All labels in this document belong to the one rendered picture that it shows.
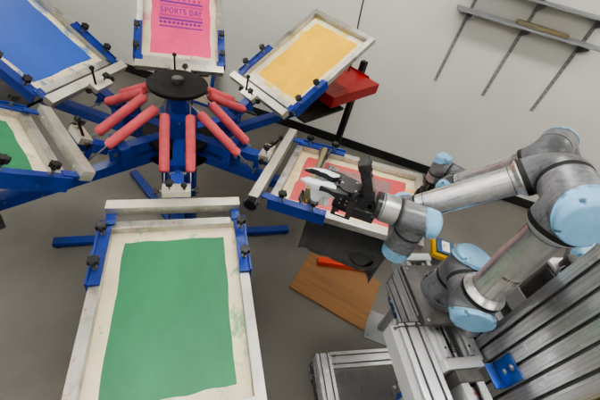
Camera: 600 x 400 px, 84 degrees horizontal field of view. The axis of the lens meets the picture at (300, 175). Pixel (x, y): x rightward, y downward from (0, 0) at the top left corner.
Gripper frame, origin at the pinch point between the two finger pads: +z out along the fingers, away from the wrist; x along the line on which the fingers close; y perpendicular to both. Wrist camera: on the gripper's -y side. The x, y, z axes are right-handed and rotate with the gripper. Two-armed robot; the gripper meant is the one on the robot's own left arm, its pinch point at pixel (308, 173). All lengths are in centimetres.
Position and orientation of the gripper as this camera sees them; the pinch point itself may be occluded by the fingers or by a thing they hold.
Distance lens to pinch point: 85.8
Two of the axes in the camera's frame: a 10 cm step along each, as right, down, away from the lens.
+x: 2.4, -4.8, 8.4
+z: -9.4, -3.3, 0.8
